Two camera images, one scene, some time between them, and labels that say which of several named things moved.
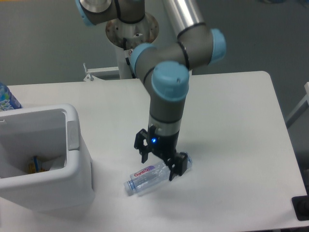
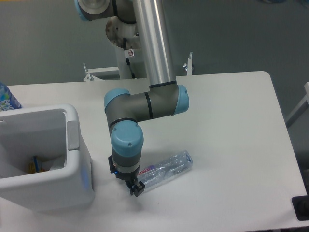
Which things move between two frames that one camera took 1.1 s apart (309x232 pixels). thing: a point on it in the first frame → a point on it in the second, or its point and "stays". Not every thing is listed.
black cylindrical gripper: x=164 y=146 → x=129 y=177
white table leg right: x=300 y=108 stays
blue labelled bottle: x=7 y=101 stays
